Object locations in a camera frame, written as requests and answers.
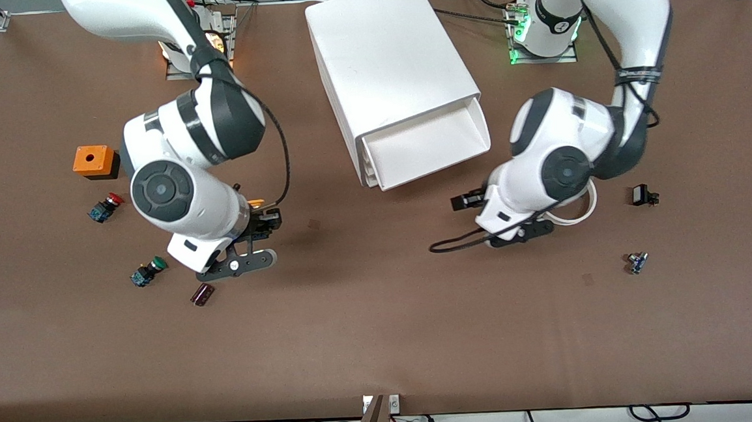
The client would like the yellow push button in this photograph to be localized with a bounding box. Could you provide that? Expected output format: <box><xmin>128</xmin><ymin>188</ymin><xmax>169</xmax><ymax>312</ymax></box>
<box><xmin>245</xmin><ymin>197</ymin><xmax>270</xmax><ymax>227</ymax></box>

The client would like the white plastic drawer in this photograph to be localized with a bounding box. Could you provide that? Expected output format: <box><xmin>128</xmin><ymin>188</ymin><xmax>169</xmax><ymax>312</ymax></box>
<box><xmin>360</xmin><ymin>96</ymin><xmax>495</xmax><ymax>192</ymax></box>

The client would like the green push button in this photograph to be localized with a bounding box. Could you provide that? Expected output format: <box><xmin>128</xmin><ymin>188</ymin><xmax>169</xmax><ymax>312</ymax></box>
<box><xmin>129</xmin><ymin>255</ymin><xmax>169</xmax><ymax>288</ymax></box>

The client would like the red push button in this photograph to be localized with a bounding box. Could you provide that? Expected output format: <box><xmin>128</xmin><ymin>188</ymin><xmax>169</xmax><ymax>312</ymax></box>
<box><xmin>86</xmin><ymin>192</ymin><xmax>126</xmax><ymax>225</ymax></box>

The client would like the white drawer cabinet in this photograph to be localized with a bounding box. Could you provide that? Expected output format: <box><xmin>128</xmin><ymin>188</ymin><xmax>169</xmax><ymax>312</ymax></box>
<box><xmin>304</xmin><ymin>0</ymin><xmax>487</xmax><ymax>193</ymax></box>

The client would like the dark red cylinder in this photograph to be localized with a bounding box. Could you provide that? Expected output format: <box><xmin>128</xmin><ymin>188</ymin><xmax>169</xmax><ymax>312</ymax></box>
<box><xmin>189</xmin><ymin>281</ymin><xmax>217</xmax><ymax>308</ymax></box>

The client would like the orange box with hole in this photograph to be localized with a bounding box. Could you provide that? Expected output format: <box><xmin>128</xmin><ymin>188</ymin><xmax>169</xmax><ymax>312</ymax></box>
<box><xmin>71</xmin><ymin>144</ymin><xmax>123</xmax><ymax>182</ymax></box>

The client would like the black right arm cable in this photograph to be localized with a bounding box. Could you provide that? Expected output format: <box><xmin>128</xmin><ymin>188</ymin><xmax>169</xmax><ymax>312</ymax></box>
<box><xmin>161</xmin><ymin>0</ymin><xmax>294</xmax><ymax>214</ymax></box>

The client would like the white curved plastic bracket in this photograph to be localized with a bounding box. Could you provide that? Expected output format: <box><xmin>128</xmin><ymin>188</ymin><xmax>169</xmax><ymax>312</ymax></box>
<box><xmin>534</xmin><ymin>178</ymin><xmax>600</xmax><ymax>229</ymax></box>

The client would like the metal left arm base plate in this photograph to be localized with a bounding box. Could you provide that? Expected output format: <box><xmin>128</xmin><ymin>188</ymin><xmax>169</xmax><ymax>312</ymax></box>
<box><xmin>505</xmin><ymin>0</ymin><xmax>581</xmax><ymax>67</ymax></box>

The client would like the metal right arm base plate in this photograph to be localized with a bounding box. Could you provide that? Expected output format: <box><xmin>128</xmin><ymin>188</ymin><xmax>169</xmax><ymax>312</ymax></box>
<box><xmin>158</xmin><ymin>11</ymin><xmax>240</xmax><ymax>80</ymax></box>

